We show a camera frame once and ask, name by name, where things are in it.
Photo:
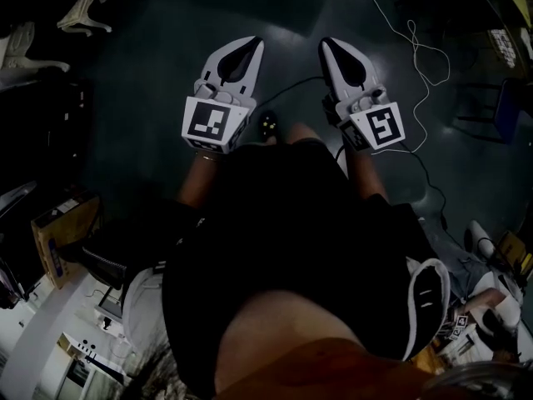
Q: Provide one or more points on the person's chest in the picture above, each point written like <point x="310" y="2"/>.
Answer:
<point x="283" y="336"/>

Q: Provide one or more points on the blue chair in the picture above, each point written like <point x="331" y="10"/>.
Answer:
<point x="516" y="106"/>

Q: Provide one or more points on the white ornate furniture leg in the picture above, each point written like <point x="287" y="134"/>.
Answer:
<point x="81" y="13"/>
<point x="25" y="56"/>

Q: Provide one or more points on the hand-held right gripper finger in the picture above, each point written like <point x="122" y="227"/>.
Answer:
<point x="334" y="78"/>
<point x="368" y="75"/>

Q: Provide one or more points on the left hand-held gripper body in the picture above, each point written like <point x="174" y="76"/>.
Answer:
<point x="206" y="123"/>

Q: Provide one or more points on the person's black clothing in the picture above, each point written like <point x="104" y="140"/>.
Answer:
<point x="283" y="223"/>

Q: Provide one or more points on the large black case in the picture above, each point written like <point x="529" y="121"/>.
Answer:
<point x="41" y="127"/>

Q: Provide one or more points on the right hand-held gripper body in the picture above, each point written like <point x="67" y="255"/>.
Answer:
<point x="381" y="125"/>

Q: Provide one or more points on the plain cardboard box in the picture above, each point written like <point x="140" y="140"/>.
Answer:
<point x="516" y="252"/>

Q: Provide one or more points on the cardboard box with blue label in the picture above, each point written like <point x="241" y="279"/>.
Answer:
<point x="52" y="240"/>

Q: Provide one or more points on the white mesh panel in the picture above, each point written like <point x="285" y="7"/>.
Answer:
<point x="504" y="48"/>

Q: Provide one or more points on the white round appliance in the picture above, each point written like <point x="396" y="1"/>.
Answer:
<point x="479" y="236"/>

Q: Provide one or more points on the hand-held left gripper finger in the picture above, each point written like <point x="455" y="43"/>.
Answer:
<point x="253" y="75"/>
<point x="210" y="71"/>

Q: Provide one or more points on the person's right leg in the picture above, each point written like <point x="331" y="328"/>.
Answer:
<point x="300" y="132"/>

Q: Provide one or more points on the black zippered bag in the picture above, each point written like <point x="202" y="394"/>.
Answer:
<point x="106" y="267"/>

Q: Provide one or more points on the person's left black slipper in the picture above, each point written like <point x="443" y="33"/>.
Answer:
<point x="267" y="125"/>

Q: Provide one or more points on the person's left forearm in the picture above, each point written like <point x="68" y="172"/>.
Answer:
<point x="197" y="177"/>

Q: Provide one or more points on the white cloth bag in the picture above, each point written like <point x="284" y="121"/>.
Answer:
<point x="141" y="306"/>

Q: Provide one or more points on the person's right forearm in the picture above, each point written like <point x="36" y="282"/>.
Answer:
<point x="366" y="173"/>

